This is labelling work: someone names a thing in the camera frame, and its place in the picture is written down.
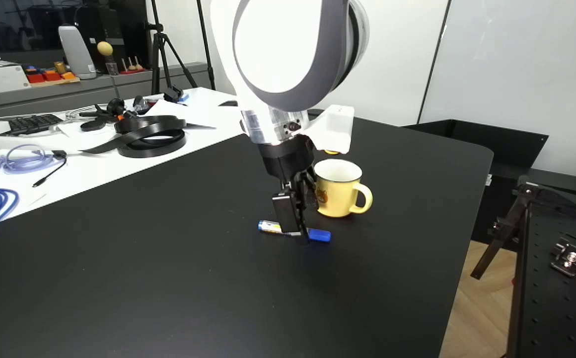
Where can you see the black thin pole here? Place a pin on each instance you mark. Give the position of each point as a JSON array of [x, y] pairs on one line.
[[202, 46]]

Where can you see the yellow ball on black stand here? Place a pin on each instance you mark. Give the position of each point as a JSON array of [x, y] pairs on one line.
[[105, 48]]

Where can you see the small black device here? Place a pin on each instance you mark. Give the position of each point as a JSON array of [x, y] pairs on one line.
[[143, 104]]

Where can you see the blue and white marker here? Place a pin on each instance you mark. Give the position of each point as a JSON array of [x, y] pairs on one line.
[[318, 235]]

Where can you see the colourful toy blocks tray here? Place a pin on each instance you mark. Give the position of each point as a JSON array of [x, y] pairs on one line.
[[50, 76]]

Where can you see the grey bench shelf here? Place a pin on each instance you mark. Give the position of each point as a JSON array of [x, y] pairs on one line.
[[55, 96]]

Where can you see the black computer mouse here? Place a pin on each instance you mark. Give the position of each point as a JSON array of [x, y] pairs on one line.
[[228, 104]]

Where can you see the black angled stand leg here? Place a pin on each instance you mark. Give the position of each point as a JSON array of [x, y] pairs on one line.
[[498, 235]]

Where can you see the yellow enamel mug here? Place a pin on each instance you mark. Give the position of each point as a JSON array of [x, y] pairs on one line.
[[339, 195]]

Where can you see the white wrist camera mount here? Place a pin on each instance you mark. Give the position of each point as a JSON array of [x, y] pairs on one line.
[[332, 130]]

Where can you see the black camera tripod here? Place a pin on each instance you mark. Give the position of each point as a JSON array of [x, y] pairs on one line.
[[159, 46]]

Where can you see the black perforated side table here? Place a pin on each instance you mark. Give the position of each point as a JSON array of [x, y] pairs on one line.
[[558, 311]]

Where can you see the black keyboard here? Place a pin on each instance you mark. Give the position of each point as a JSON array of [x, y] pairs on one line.
[[32, 124]]

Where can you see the grey white upright device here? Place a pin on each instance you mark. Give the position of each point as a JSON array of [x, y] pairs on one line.
[[75, 50]]

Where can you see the black and blue small object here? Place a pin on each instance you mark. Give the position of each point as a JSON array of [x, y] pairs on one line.
[[173, 94]]

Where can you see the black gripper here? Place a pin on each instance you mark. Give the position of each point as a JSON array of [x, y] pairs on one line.
[[288, 160]]

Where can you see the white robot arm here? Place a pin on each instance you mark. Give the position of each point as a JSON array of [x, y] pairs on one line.
[[280, 46]]

